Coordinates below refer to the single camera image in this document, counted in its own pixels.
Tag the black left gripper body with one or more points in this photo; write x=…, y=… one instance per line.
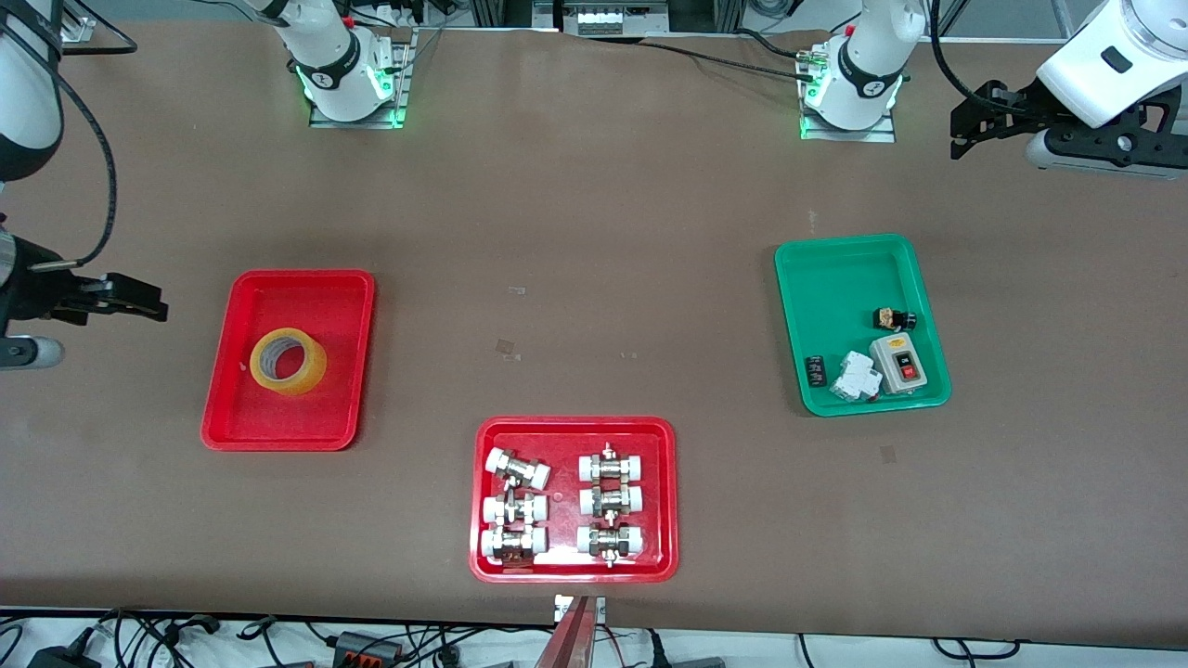
x=1019, y=102

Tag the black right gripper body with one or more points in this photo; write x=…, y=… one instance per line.
x=28, y=295

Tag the yellow tape roll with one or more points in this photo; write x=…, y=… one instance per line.
x=311, y=371

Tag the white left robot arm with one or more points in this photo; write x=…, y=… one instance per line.
x=868, y=65

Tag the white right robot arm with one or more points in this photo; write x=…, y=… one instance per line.
x=325, y=56

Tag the empty red plastic tray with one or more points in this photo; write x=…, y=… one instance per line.
x=297, y=297

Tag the green plastic tray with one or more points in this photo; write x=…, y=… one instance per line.
x=835, y=288

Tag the red tray holding fittings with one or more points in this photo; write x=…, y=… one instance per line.
x=564, y=436

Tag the small black brown component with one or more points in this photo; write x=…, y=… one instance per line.
x=893, y=319

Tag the white circuit breaker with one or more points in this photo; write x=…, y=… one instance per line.
x=854, y=376

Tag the small black terminal block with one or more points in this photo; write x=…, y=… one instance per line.
x=817, y=371

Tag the black power adapter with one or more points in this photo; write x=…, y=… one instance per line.
x=65, y=659

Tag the grey terminal block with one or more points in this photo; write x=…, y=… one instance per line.
x=613, y=17

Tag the black adapter red stripes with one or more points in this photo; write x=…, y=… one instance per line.
x=367, y=649

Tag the brass pipe fitting white caps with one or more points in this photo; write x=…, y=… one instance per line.
x=515, y=508
x=611, y=501
x=518, y=468
x=610, y=541
x=611, y=466
x=513, y=543

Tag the red bar stand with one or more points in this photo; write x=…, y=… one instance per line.
x=571, y=640

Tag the grey push-button switch box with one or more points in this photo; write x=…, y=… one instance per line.
x=898, y=364

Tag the grey corner bracket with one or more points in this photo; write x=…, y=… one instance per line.
x=79, y=31

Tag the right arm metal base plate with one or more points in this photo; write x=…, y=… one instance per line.
x=401, y=83

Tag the silver stand bracket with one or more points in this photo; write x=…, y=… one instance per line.
x=561, y=608

